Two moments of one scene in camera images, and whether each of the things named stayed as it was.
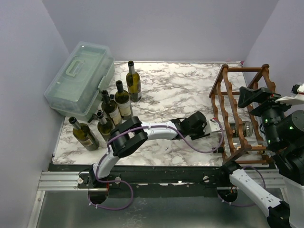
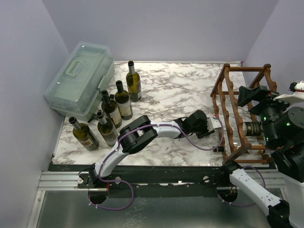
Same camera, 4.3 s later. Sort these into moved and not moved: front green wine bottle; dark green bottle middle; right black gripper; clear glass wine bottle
Moved: clear glass wine bottle
Not moved: dark green bottle middle; right black gripper; front green wine bottle
